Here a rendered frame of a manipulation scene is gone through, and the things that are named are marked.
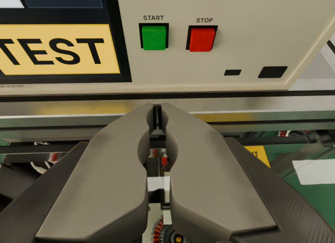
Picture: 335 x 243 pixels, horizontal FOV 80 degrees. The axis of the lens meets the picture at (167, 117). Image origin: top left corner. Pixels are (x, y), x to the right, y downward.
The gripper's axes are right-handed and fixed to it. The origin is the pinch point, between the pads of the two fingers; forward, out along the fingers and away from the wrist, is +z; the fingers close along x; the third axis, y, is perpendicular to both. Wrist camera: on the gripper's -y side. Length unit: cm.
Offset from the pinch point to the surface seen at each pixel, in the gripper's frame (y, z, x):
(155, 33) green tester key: -3.1, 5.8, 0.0
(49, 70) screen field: 0.4, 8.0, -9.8
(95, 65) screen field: -0.1, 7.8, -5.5
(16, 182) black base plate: 34, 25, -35
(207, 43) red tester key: -2.3, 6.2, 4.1
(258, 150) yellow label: 10.0, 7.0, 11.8
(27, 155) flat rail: 11.9, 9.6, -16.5
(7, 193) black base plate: 35, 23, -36
